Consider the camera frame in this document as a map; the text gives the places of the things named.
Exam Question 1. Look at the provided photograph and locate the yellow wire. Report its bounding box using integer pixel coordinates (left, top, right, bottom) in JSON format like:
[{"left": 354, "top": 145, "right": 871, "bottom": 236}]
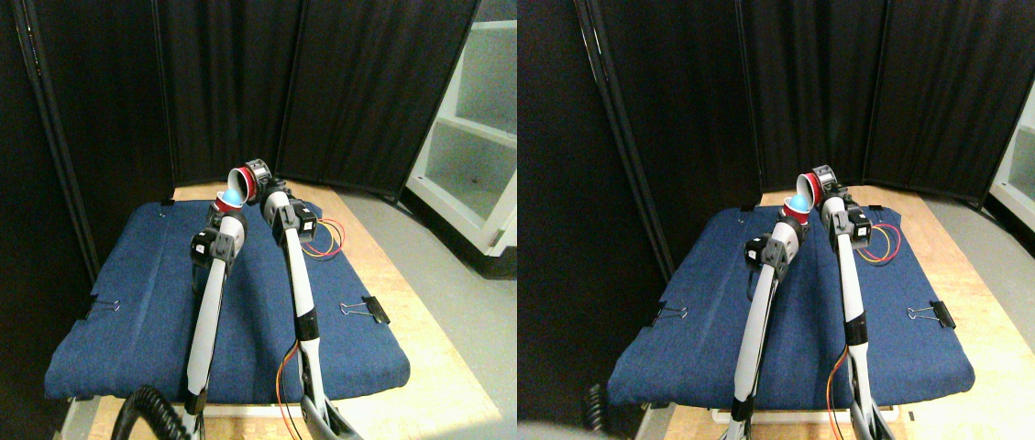
[
  {"left": 864, "top": 226, "right": 892, "bottom": 262},
  {"left": 308, "top": 222, "right": 338, "bottom": 258}
]

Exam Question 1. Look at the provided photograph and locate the black curtain stand pole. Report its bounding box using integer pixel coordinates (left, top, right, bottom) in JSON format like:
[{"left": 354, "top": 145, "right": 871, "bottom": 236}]
[
  {"left": 11, "top": 0, "right": 103, "bottom": 281},
  {"left": 572, "top": 0, "right": 666, "bottom": 281}
]

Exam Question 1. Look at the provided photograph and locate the black ribbed hose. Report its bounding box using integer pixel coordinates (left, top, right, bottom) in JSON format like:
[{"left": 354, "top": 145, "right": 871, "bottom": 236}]
[
  {"left": 581, "top": 384, "right": 607, "bottom": 429},
  {"left": 117, "top": 385, "right": 194, "bottom": 440}
]

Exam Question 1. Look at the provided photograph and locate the red wire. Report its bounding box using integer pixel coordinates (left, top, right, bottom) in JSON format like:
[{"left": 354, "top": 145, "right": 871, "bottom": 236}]
[
  {"left": 314, "top": 217, "right": 347, "bottom": 262},
  {"left": 869, "top": 222, "right": 900, "bottom": 268}
]

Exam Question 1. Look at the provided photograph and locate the dark blue cloth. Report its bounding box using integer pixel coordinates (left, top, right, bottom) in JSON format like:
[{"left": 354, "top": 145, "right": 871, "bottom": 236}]
[
  {"left": 609, "top": 205, "right": 974, "bottom": 410},
  {"left": 44, "top": 199, "right": 411, "bottom": 405}
]

